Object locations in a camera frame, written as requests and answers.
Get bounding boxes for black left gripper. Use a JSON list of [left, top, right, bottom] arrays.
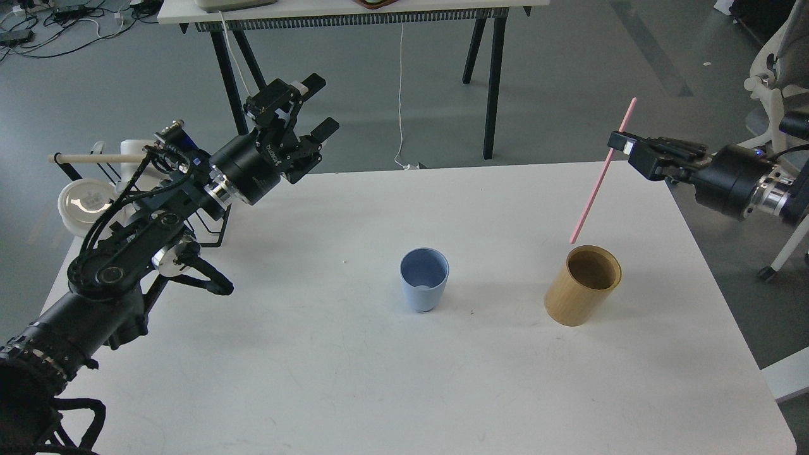
[[210, 74, 340, 205]]

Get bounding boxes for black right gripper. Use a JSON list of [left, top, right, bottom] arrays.
[[609, 131, 774, 220]]

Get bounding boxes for blue plastic cup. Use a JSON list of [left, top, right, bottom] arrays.
[[399, 247, 450, 313]]

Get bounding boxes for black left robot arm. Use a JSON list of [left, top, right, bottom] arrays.
[[2, 74, 339, 454]]

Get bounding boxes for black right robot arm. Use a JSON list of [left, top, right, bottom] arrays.
[[609, 131, 807, 226]]

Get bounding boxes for white cup on rack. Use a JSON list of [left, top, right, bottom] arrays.
[[116, 139, 162, 192]]

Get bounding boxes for white background table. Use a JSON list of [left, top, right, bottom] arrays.
[[158, 1, 547, 159]]

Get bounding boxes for bamboo cylinder holder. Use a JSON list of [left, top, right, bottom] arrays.
[[544, 245, 623, 327]]

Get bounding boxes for white office chair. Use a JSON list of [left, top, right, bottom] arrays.
[[740, 1, 807, 282]]

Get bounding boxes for wooden dowel rod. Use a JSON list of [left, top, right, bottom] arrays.
[[47, 154, 147, 164]]

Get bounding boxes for white hanging cable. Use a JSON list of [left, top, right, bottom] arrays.
[[218, 11, 253, 102], [394, 22, 411, 170]]

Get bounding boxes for black wire dish rack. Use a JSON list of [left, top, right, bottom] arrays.
[[57, 142, 226, 247]]

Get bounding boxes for floor cables and adapters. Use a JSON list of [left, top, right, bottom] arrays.
[[0, 0, 162, 61]]

